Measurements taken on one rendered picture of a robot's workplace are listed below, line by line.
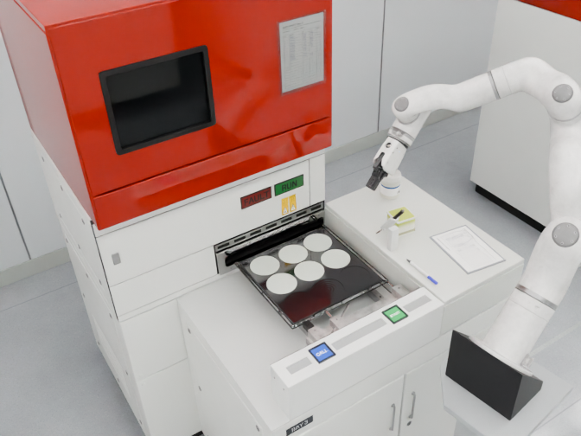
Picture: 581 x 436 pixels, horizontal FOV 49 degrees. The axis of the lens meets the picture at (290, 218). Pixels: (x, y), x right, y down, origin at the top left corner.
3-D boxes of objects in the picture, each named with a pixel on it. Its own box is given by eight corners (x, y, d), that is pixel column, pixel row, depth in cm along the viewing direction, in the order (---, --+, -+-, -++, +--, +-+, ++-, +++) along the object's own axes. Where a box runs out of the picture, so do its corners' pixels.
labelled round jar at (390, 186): (376, 193, 238) (377, 171, 232) (391, 187, 241) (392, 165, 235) (388, 202, 233) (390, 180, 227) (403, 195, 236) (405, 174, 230)
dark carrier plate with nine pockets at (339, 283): (239, 263, 220) (239, 262, 219) (322, 227, 234) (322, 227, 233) (293, 324, 196) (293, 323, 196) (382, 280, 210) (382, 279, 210)
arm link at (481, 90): (492, 82, 183) (392, 121, 195) (502, 103, 197) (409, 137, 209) (483, 55, 186) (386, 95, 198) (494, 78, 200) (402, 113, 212)
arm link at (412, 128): (409, 133, 199) (418, 142, 207) (430, 95, 198) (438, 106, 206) (386, 122, 203) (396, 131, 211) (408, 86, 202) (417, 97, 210)
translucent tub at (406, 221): (385, 227, 221) (386, 210, 217) (403, 221, 224) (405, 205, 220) (396, 239, 216) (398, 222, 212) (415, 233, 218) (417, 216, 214)
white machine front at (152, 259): (116, 318, 211) (89, 221, 187) (321, 230, 245) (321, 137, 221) (119, 323, 209) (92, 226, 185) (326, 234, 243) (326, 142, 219)
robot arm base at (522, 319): (535, 376, 181) (571, 320, 180) (526, 376, 165) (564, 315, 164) (476, 339, 191) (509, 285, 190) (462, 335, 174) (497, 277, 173)
